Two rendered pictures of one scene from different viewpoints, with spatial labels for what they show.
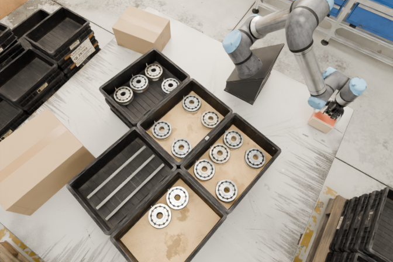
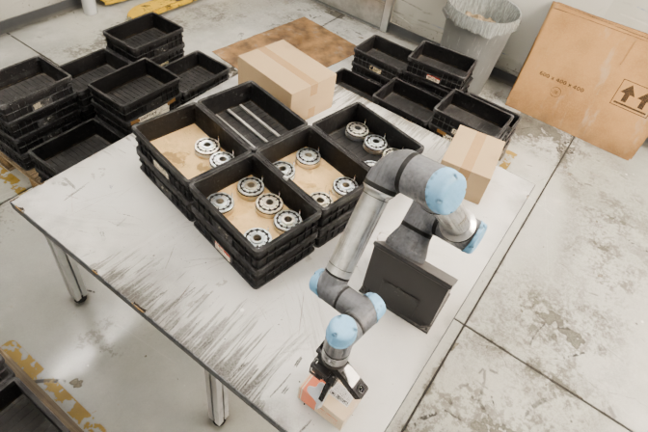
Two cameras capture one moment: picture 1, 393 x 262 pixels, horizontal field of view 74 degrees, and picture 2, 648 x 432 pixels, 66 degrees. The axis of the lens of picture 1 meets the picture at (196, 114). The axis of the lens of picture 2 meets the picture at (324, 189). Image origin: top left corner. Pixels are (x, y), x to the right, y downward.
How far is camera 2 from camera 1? 1.53 m
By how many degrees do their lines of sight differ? 51
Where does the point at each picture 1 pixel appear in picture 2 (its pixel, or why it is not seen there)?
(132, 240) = (190, 130)
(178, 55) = not seen: hidden behind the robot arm
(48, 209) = not seen: hidden behind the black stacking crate
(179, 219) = (200, 164)
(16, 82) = (403, 102)
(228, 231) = (175, 229)
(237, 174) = (239, 222)
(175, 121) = (321, 173)
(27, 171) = (271, 65)
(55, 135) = (304, 79)
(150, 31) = (462, 157)
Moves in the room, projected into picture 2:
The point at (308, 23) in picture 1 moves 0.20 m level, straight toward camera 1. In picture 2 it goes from (391, 158) to (327, 125)
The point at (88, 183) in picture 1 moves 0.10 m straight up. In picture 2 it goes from (255, 106) to (255, 88)
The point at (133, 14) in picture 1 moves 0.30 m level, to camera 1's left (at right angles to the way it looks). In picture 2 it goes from (488, 144) to (481, 106)
